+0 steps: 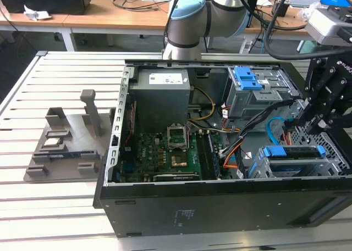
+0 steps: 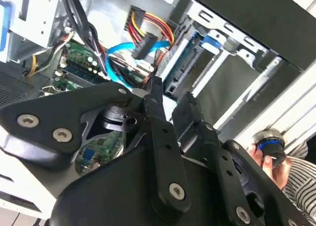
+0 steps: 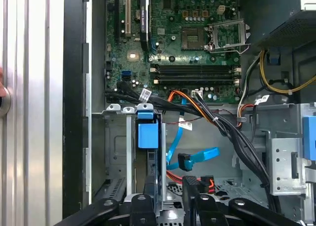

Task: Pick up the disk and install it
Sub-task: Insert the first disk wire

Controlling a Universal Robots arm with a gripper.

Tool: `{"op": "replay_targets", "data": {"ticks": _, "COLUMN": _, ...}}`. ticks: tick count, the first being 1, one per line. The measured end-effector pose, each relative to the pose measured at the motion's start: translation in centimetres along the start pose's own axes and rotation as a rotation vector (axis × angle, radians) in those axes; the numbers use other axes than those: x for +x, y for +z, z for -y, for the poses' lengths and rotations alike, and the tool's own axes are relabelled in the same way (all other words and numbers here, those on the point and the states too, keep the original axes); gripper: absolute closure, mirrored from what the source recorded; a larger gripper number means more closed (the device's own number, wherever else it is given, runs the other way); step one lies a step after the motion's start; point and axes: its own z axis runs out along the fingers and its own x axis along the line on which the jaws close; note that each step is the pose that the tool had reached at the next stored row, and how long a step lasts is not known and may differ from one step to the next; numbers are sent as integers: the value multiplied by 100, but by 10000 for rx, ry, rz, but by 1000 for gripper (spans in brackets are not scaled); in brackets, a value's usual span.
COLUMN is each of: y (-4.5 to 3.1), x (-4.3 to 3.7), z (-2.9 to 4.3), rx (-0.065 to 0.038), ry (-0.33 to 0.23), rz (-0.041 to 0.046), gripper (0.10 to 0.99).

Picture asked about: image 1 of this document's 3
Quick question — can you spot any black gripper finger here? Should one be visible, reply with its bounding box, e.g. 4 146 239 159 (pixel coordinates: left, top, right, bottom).
294 57 335 127
307 79 352 135

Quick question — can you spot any hard disk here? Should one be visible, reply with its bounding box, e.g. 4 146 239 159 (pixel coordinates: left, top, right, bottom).
248 145 327 179

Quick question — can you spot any grey metal disk bay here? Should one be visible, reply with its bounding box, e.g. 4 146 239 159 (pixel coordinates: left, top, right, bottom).
246 145 344 179

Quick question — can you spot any pale teal chair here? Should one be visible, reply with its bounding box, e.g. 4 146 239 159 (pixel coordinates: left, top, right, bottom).
298 39 320 57

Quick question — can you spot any cluttered wooden desk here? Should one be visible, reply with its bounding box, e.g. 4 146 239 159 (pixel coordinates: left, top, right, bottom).
244 0 352 43

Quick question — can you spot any clear plastic bag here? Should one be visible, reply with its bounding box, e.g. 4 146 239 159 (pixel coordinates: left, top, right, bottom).
299 2 323 21

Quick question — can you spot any blue drive cage latch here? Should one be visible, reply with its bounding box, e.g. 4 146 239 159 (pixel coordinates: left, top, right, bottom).
232 66 262 90

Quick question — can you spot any flat grey tray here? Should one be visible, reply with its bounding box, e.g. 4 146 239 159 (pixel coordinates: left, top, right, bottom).
290 0 321 8

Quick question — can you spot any grey drive cage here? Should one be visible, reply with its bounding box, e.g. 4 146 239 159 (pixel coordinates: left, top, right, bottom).
224 66 300 119

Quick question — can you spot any black pen holder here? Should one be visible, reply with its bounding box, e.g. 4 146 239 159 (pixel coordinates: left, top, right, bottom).
272 1 291 18

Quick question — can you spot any white power strip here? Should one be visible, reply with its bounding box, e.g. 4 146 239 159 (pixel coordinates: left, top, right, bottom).
239 41 254 54

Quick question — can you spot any installed RAM stick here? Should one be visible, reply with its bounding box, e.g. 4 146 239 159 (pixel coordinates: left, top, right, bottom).
207 132 222 180

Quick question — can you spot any black RAM slot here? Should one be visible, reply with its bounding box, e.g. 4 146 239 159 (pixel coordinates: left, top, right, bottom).
195 132 207 180
200 132 212 180

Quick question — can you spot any metal socket cover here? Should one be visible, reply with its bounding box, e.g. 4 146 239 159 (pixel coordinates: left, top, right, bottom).
167 124 189 150

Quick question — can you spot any black open PC case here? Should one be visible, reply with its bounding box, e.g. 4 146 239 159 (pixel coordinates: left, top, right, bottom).
92 59 352 238

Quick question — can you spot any grey power supply unit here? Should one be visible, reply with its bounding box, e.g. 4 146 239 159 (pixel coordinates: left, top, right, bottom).
128 69 192 133

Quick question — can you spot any CPU socket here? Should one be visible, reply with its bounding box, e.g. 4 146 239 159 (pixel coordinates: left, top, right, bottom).
170 154 188 168

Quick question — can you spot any black graphics card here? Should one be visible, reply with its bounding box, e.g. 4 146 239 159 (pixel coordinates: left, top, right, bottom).
152 173 201 182

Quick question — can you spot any green motherboard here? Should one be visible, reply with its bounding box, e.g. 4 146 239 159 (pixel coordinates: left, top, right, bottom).
118 131 221 182

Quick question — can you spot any long wooden desk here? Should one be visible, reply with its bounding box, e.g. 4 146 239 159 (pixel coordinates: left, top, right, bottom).
0 0 171 52

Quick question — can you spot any grey parts rack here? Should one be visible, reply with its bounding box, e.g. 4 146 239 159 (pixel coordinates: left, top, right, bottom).
24 89 116 183

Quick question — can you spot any blue RAM stick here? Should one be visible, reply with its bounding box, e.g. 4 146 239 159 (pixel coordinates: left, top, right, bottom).
48 151 94 159

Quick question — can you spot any silver CPU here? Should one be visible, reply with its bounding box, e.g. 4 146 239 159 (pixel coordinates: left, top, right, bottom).
44 139 63 149

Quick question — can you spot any crumpled white paper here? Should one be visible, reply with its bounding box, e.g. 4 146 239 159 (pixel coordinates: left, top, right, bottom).
23 5 53 21

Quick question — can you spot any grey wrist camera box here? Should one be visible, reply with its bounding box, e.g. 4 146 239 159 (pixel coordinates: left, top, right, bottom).
305 6 352 46

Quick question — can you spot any orange wire with black plug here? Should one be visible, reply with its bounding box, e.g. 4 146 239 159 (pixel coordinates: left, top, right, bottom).
282 118 301 146

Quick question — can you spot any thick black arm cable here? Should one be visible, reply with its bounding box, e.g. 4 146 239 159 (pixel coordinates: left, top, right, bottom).
235 0 352 61

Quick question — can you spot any blue wire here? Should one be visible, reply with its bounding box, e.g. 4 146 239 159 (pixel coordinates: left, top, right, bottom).
266 116 284 146

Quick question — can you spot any black cable bundle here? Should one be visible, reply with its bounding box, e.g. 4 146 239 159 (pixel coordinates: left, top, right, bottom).
219 98 296 158

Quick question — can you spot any yellow wire bundle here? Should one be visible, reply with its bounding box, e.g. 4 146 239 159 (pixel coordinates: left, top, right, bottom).
189 87 216 122

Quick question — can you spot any multicolour wire bundle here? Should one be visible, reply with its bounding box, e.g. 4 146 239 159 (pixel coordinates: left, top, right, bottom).
189 126 241 134

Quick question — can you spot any red wire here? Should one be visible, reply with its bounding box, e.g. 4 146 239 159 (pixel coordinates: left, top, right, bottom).
122 100 138 153

